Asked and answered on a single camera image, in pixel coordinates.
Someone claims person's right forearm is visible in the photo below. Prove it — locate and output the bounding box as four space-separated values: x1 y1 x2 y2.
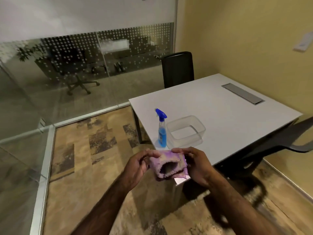
200 173 282 235

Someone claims purple cleaning cloth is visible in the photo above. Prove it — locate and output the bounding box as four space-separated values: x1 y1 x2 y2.
148 149 192 181

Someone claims black wheeled office chair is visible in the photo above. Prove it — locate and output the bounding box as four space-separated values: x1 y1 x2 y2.
40 38 100 96

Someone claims clear plastic container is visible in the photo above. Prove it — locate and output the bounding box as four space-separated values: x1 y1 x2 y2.
166 115 206 147

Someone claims grey table cable hatch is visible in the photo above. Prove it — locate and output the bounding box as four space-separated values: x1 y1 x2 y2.
221 83 265 105

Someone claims person's right hand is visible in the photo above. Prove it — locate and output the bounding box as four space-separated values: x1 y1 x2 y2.
171 147 216 190

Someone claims person's left forearm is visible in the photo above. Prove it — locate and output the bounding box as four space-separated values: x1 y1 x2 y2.
71 173 137 235

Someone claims dark grey armchair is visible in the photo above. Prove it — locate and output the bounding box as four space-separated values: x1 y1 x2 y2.
215 116 313 180

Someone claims black high-back chair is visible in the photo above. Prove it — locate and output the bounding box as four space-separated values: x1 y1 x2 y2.
160 51 195 89

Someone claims person's left hand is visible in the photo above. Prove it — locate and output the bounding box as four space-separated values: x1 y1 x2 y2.
123 149 157 191

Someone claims white wall switch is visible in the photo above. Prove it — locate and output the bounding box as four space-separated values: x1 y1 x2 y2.
293 31 313 53

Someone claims blue spray bottle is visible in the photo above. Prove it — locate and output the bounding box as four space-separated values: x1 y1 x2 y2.
155 108 168 148

